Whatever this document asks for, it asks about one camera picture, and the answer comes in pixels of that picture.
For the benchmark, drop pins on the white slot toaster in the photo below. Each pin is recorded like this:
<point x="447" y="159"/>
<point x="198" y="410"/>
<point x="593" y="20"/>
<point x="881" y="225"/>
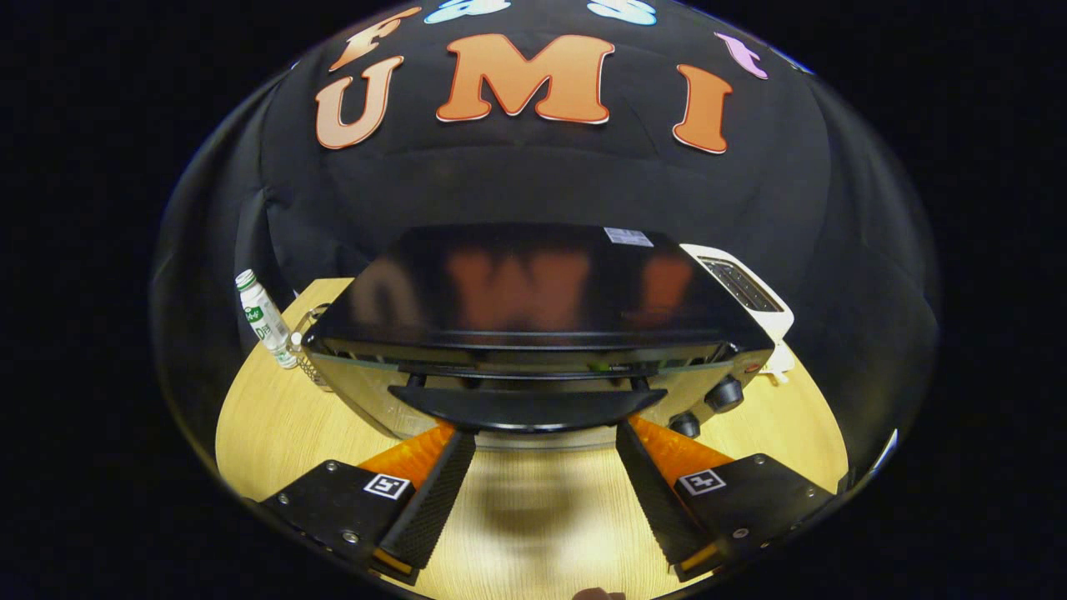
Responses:
<point x="754" y="292"/>

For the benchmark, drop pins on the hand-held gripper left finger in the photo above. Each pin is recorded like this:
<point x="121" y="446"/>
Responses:
<point x="438" y="492"/>

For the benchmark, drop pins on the white green-label bottle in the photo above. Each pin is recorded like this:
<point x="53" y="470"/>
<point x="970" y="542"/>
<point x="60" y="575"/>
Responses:
<point x="265" y="321"/>

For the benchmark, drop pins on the black toaster oven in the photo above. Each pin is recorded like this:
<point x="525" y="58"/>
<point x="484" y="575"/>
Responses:
<point x="533" y="283"/>

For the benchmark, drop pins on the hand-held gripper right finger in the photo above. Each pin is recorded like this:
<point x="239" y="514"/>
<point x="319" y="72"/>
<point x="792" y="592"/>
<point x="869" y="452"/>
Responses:
<point x="650" y="492"/>

